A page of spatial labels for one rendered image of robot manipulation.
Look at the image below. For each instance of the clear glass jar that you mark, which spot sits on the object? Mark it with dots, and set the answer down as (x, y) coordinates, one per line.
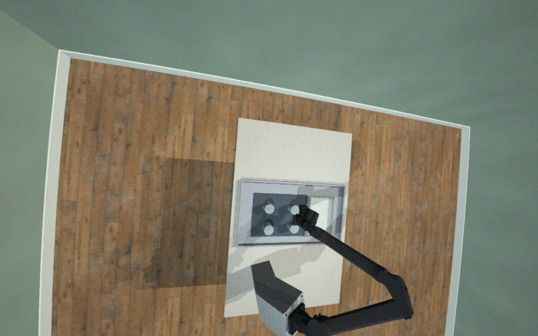
(293, 229)
(267, 228)
(268, 207)
(293, 208)

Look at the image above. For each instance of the white shallow tray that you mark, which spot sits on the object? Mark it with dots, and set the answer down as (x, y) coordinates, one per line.
(325, 207)

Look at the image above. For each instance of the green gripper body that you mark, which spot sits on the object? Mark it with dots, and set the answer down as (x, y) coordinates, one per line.
(294, 222)

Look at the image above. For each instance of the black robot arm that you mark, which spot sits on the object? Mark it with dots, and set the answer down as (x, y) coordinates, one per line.
(399, 307)

